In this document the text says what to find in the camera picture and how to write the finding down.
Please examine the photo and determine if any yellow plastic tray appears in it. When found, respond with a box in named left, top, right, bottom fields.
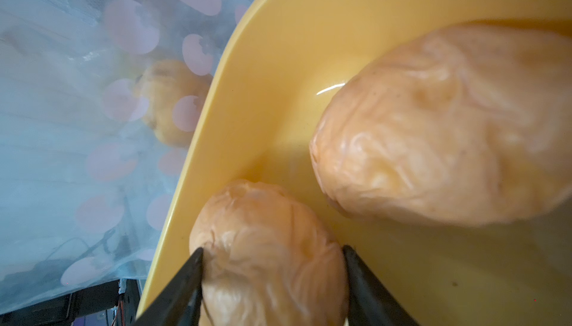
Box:
left=139, top=0, right=571, bottom=325

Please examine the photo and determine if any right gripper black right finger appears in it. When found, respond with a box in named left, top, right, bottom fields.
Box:
left=343, top=245, right=419, bottom=326

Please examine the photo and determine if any small potato inside bag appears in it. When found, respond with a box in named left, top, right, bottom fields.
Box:
left=133, top=59, right=212, bottom=148

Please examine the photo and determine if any pale orange potato in tray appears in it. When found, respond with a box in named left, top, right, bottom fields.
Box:
left=309, top=24, right=571, bottom=226

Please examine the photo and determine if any pale orange potato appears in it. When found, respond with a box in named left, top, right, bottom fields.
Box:
left=189, top=180, right=349, bottom=325
left=309, top=24, right=571, bottom=226

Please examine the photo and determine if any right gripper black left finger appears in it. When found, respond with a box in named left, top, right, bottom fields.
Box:
left=133, top=247, right=204, bottom=326

